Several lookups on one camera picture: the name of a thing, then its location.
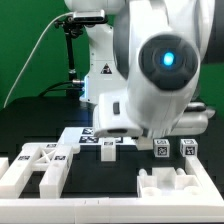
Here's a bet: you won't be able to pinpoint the white U-shaped obstacle frame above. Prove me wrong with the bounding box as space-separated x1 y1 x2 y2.
0 157 224 224

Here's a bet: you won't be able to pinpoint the white camera cable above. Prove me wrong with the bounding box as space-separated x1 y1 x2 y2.
3 11 75 109

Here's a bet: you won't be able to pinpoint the grey camera on stand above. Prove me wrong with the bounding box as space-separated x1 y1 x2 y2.
73 10 105 23

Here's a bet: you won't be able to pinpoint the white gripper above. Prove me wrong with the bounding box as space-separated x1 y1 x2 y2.
93 91 209 139

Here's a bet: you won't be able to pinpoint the white chair seat plate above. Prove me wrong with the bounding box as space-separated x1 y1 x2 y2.
137 167 202 198

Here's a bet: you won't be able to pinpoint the white chair back frame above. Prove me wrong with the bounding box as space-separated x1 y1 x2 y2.
0 143 80 199

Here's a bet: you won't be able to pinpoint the white marker base plate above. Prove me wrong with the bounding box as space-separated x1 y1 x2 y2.
58 127 143 145

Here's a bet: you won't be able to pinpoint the black camera stand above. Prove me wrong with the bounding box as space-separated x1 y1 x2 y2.
54 15 109 99

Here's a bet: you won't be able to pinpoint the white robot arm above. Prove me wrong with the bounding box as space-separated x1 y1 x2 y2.
64 0 224 139

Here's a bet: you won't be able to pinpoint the black base cables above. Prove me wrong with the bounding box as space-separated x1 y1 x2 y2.
38 79 86 98

